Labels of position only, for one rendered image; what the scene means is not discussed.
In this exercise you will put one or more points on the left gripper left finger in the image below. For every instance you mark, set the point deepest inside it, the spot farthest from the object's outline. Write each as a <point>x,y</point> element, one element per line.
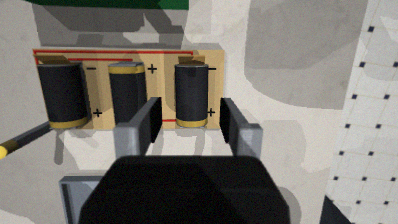
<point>134,137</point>

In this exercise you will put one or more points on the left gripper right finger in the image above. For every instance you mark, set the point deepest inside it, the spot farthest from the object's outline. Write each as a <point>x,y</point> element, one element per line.
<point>244,138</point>

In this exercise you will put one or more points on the green open-top box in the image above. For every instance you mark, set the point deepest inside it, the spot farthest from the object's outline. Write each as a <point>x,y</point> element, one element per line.
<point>119,4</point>

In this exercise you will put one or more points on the black battery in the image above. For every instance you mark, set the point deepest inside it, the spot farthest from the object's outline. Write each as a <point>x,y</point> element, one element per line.
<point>128,90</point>
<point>191,95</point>
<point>63,95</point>

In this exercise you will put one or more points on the tan battery holder board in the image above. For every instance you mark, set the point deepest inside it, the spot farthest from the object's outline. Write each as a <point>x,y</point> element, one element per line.
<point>160,82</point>

